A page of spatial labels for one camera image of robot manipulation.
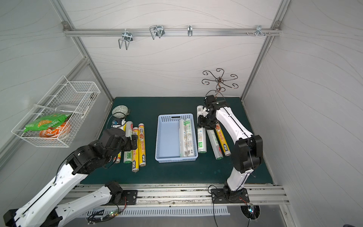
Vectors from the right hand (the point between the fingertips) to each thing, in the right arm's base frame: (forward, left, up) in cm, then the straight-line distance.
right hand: (201, 126), depth 85 cm
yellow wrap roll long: (-14, +41, -10) cm, 44 cm away
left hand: (-16, +37, +11) cm, 42 cm away
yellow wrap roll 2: (-10, -17, -13) cm, 23 cm away
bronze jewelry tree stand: (+25, -11, +16) cm, 32 cm away
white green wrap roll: (-17, +44, -9) cm, 48 cm away
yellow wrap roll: (-16, +36, -11) cm, 41 cm away
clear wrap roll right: (-8, -10, -12) cm, 17 cm away
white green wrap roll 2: (-6, 0, +2) cm, 6 cm away
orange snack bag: (-18, +67, +19) cm, 72 cm away
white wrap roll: (-8, +8, -11) cm, 15 cm away
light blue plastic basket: (-2, +17, -13) cm, 21 cm away
